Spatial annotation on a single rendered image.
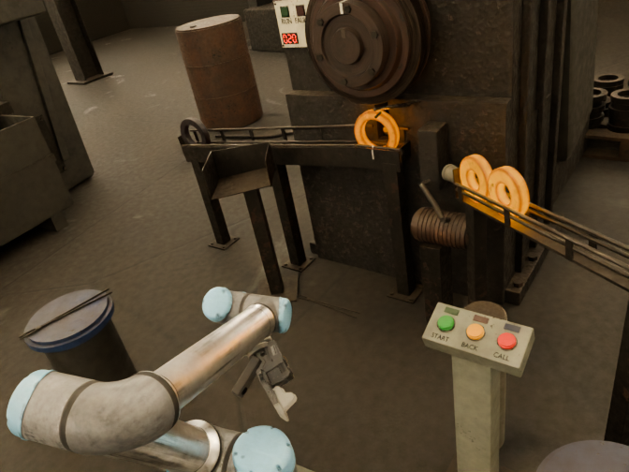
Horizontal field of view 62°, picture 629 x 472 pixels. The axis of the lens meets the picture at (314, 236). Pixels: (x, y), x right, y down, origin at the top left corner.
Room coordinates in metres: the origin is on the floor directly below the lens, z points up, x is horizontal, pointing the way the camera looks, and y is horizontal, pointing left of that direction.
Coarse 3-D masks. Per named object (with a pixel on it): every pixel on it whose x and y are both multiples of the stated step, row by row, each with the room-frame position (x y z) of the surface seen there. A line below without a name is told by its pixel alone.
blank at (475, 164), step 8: (464, 160) 1.53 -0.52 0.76; (472, 160) 1.49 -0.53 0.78; (480, 160) 1.47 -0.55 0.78; (464, 168) 1.53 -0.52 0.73; (472, 168) 1.49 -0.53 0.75; (480, 168) 1.45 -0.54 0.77; (488, 168) 1.45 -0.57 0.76; (464, 176) 1.54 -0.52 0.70; (472, 176) 1.53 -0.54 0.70; (480, 176) 1.45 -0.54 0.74; (488, 176) 1.43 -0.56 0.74; (464, 184) 1.54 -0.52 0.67; (472, 184) 1.51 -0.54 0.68; (480, 184) 1.45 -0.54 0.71; (480, 192) 1.45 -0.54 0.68; (488, 192) 1.42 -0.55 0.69
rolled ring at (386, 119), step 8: (368, 112) 1.94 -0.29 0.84; (376, 112) 1.91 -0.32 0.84; (384, 112) 1.92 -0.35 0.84; (360, 120) 1.96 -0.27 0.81; (368, 120) 1.94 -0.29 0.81; (376, 120) 1.92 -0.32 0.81; (384, 120) 1.89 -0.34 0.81; (392, 120) 1.89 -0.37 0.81; (360, 128) 1.97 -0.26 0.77; (392, 128) 1.87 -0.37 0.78; (360, 136) 1.97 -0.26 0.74; (392, 136) 1.88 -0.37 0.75; (368, 144) 1.96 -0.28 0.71; (392, 144) 1.88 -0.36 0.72
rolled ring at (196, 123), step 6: (186, 120) 2.65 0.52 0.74; (192, 120) 2.63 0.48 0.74; (198, 120) 2.63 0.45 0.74; (180, 126) 2.70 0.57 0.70; (186, 126) 2.68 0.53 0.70; (198, 126) 2.60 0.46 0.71; (204, 126) 2.61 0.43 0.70; (186, 132) 2.70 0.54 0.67; (204, 132) 2.59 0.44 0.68; (186, 138) 2.69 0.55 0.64; (204, 138) 2.59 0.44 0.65; (210, 138) 2.61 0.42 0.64
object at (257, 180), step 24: (264, 144) 2.17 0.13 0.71; (216, 168) 2.20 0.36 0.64; (240, 168) 2.19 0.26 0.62; (264, 168) 2.17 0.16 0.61; (216, 192) 2.06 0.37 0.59; (240, 192) 1.99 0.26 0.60; (264, 216) 2.07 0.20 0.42; (264, 240) 2.05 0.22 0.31; (264, 264) 2.06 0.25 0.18; (264, 288) 2.11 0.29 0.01; (288, 288) 2.07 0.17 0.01
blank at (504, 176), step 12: (504, 168) 1.35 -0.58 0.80; (492, 180) 1.39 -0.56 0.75; (504, 180) 1.34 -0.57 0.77; (516, 180) 1.30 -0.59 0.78; (492, 192) 1.39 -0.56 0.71; (504, 192) 1.37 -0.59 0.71; (516, 192) 1.28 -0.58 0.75; (528, 192) 1.28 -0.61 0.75; (504, 204) 1.34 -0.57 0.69; (516, 204) 1.28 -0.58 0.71; (528, 204) 1.27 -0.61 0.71; (504, 216) 1.33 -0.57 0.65; (516, 216) 1.28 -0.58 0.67
